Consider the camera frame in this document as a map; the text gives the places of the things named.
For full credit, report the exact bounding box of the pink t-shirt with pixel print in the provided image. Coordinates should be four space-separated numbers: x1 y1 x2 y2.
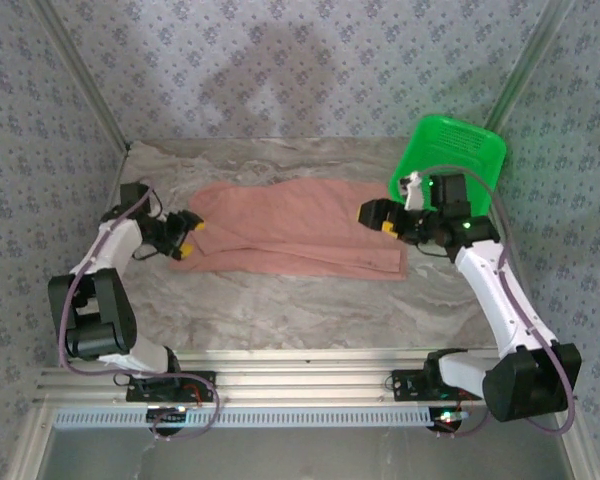
168 179 410 282

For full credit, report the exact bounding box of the green plastic basket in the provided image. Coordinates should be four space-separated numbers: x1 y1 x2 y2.
388 113 509 217

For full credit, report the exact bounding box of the black controller board with light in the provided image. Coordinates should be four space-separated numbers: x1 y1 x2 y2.
427 407 469 434

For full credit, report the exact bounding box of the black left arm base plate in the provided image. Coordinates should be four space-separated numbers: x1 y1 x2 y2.
125 370 217 403

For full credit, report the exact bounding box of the aluminium corner post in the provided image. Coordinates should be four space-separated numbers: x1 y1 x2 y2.
482 0 579 134
29 0 134 154

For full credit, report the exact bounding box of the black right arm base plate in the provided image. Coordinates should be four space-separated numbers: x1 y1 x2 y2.
391 368 484 403

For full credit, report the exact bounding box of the aluminium rail frame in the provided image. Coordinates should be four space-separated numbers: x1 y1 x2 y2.
32 327 579 406

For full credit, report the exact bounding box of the grey slotted cable duct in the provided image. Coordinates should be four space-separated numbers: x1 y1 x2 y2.
52 404 474 430

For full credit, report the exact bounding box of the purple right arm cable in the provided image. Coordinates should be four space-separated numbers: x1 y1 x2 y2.
419 165 577 440

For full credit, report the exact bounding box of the aluminium lower frame post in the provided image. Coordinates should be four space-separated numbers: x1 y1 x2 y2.
4 404 54 480
554 404 600 480

